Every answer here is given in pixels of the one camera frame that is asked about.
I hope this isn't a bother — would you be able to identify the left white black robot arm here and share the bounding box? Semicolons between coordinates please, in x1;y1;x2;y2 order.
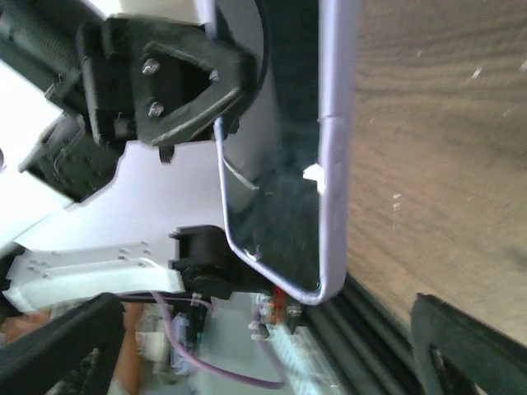
1;1;262;316

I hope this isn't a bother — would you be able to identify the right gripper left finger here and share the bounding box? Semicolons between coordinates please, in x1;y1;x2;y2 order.
1;293;124;394

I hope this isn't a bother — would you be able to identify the black aluminium frame rail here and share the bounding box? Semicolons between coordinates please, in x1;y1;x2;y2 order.
304;275;424;395

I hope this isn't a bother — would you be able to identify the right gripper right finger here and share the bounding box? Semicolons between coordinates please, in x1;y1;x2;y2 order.
410;294;526;394

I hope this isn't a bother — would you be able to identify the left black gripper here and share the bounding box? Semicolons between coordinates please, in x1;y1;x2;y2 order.
76;16;257;146

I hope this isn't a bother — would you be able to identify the lavender phone case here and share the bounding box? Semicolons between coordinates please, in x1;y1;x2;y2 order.
193;0;363;306

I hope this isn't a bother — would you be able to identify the light blue slotted cable duct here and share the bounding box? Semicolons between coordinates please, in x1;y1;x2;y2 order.
268;325;345;395

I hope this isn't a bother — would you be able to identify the black phone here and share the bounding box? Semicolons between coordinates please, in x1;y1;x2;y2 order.
222;1;320;292

